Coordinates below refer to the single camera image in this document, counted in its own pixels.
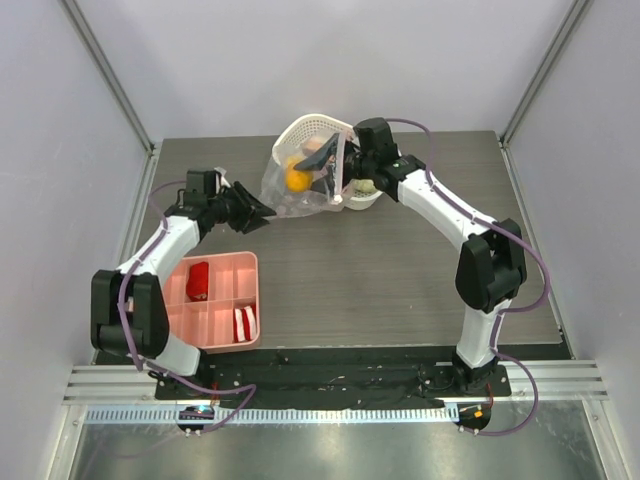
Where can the slotted grey cable duct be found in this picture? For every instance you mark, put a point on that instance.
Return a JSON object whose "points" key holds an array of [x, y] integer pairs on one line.
{"points": [[197, 414]]}

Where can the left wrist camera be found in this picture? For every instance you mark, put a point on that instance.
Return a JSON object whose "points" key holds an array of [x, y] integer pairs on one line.
{"points": [[202, 182]]}

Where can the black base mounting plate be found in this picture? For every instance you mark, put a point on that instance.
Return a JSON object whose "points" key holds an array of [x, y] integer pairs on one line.
{"points": [[300, 386]]}

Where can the orange fake fruit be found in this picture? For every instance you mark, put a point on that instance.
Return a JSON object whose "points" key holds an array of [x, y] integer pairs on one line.
{"points": [[298, 181]]}

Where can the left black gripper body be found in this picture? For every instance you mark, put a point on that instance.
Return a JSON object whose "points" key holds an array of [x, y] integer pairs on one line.
{"points": [[232, 209]]}

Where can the white perforated plastic basket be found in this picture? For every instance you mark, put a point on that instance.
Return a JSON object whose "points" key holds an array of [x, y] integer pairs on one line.
{"points": [[307, 126]]}

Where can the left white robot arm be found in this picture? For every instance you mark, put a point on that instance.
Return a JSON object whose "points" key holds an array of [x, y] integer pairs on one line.
{"points": [[128, 314]]}

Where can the right aluminium corner post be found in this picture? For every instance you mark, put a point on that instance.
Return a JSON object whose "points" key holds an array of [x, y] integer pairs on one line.
{"points": [[568, 27]]}

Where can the green fake lettuce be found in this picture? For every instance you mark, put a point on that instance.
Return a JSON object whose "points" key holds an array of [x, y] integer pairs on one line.
{"points": [[364, 187]]}

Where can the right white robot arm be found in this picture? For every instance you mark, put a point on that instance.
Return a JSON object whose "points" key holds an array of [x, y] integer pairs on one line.
{"points": [[491, 265]]}

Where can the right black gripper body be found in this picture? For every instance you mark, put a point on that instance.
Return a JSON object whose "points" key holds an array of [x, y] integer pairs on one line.
{"points": [[341, 163]]}

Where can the red plush fake food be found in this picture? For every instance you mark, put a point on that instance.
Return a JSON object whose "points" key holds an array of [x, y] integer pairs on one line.
{"points": [[197, 285]]}

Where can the red white striped fake food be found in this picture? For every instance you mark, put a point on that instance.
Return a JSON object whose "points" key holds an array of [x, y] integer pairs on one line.
{"points": [[245, 324]]}

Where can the aluminium corner post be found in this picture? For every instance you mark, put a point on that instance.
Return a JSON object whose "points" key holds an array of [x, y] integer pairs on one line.
{"points": [[79, 22], [568, 27]]}

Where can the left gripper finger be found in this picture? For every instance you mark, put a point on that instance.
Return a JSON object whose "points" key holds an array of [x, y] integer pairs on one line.
{"points": [[253, 223], [252, 205]]}

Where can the left aluminium corner post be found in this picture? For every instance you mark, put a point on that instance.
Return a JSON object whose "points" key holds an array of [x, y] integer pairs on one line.
{"points": [[79, 22]]}

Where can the clear pink zip top bag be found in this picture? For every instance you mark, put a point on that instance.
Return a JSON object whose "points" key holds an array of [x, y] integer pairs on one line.
{"points": [[327, 193]]}

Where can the pink divided organizer tray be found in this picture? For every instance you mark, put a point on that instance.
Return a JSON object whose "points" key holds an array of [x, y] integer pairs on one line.
{"points": [[208, 325]]}

